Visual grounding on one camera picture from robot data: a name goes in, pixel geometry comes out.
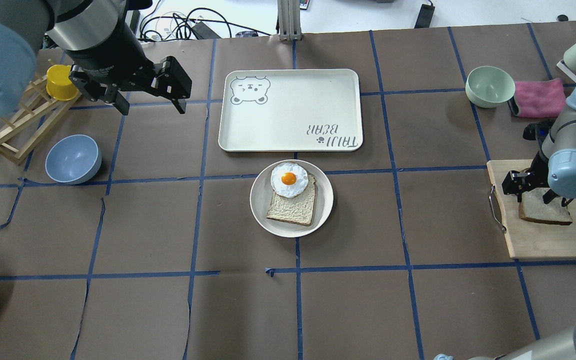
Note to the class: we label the green bowl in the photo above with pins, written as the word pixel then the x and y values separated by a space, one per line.
pixel 489 87

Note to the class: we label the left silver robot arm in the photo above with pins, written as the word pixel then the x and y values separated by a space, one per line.
pixel 71 24

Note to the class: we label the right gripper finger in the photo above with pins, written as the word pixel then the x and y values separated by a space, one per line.
pixel 518 183
pixel 550 196

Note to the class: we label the cream bear tray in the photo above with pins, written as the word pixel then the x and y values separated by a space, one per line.
pixel 291 110

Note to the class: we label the blue bowl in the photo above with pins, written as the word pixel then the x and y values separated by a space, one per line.
pixel 73 160

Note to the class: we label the bread slice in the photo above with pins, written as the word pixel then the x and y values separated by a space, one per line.
pixel 297 210
pixel 532 209

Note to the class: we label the pink cloth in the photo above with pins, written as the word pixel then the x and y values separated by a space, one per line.
pixel 537 99

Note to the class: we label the cream round plate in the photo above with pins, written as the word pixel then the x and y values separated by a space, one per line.
pixel 261 193

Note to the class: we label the yellow cup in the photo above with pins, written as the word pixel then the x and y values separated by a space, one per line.
pixel 58 83

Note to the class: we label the white wire cup rack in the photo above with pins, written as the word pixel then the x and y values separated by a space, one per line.
pixel 571 74

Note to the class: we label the wooden cutting board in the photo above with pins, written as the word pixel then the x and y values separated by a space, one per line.
pixel 527 240

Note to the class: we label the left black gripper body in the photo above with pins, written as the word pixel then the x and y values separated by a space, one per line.
pixel 107 56

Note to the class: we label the black power adapter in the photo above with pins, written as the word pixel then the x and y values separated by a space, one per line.
pixel 425 15

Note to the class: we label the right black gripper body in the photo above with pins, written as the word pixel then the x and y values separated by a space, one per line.
pixel 538 166

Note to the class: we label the wooden rack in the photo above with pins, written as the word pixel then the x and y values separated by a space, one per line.
pixel 36 114

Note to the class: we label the fried egg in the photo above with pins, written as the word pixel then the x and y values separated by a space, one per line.
pixel 289 179

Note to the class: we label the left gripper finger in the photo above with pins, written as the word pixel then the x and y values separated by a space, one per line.
pixel 112 96
pixel 170 81

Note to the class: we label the aluminium frame post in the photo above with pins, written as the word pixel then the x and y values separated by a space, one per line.
pixel 289 20

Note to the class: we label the bread slice on plate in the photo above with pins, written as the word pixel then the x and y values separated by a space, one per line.
pixel 297 210

